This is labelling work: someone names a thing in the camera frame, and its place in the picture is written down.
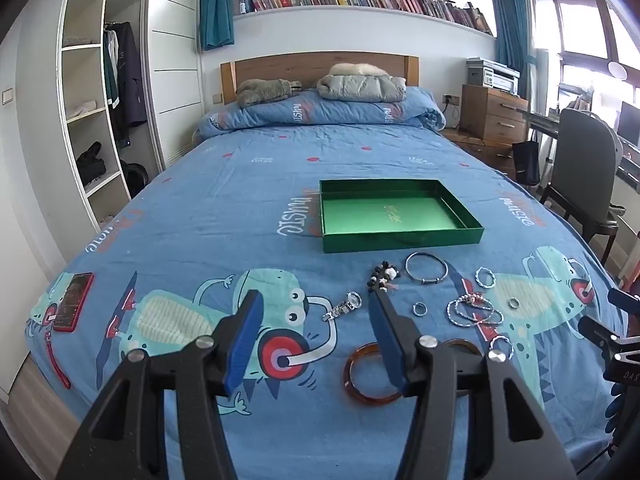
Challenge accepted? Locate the grey chair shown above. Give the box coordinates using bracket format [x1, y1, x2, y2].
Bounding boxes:
[539, 108, 626, 261]

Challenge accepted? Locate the black cable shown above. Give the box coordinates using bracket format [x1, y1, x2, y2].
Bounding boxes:
[575, 440, 621, 476]

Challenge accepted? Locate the hanging dark jacket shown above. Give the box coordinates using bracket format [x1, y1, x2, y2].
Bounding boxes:
[102, 22, 148, 146]

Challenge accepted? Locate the thin silver bangle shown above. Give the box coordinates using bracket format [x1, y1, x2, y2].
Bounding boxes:
[405, 252, 448, 285]

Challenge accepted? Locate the computer monitor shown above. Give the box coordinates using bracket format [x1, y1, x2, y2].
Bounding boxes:
[617, 101, 640, 146]

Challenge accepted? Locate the person's right hand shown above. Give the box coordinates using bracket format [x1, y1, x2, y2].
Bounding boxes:
[603, 390, 627, 437]

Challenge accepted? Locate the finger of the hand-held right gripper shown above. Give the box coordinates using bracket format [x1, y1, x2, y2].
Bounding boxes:
[607, 287, 640, 312]
[577, 316, 632, 353]

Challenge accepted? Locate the white furry pillow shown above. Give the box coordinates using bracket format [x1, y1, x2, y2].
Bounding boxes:
[327, 62, 388, 78]

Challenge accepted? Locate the pearl bead necklace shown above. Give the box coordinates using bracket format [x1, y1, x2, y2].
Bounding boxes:
[446, 300, 504, 330]

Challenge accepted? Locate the blue dinosaur print bedsheet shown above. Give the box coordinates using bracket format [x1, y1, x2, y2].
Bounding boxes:
[25, 127, 631, 480]

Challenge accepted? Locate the wooden headboard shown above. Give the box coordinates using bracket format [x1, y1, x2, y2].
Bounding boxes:
[220, 53, 420, 106]

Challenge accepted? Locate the wooden nightstand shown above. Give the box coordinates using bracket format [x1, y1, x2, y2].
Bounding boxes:
[442, 127, 516, 176]

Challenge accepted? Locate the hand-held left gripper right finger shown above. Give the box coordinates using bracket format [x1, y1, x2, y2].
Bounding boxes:
[369, 290, 583, 480]

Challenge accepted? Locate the folded blue quilt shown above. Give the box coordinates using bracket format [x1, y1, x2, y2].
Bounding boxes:
[195, 86, 447, 143]

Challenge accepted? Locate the teal curtain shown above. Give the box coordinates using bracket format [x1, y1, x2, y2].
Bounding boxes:
[489, 0, 536, 98]
[200, 0, 235, 51]

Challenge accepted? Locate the green shallow box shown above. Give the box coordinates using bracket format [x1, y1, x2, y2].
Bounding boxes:
[319, 177, 485, 254]

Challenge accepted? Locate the dark brown bangle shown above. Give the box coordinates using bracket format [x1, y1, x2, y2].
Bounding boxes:
[442, 338, 486, 397]

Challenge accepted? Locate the pink white beaded bracelet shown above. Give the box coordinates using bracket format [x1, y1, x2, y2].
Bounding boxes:
[452, 292, 493, 311]

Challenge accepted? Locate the grey puffer jacket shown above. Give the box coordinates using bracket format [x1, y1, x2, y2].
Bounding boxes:
[316, 74, 407, 102]

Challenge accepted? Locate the silver wristwatch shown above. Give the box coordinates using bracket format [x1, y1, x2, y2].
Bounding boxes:
[322, 292, 362, 322]

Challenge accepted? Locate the wooden bead charm bracelet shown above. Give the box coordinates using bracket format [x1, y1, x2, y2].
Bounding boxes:
[367, 260, 403, 297]

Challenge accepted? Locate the grey desk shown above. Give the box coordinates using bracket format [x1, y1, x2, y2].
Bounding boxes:
[517, 107, 640, 186]

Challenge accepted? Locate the white printer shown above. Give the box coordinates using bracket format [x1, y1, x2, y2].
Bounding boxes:
[466, 58, 521, 95]

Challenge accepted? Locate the white wardrobe door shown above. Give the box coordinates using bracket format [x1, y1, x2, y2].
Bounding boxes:
[145, 0, 203, 171]

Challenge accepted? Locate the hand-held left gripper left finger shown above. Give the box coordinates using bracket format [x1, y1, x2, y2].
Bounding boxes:
[56, 289, 265, 480]

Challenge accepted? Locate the amber translucent bangle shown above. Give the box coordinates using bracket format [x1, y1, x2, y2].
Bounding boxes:
[342, 342, 406, 405]

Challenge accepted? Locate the white open shelf unit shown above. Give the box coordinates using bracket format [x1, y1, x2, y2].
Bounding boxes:
[57, 0, 143, 231]

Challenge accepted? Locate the red smartphone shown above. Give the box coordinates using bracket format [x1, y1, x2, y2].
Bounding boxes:
[52, 272, 95, 333]

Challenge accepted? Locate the wooden dresser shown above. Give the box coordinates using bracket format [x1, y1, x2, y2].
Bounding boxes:
[460, 84, 530, 146]

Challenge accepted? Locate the black tote bag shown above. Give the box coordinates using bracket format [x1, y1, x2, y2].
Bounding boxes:
[511, 141, 542, 186]

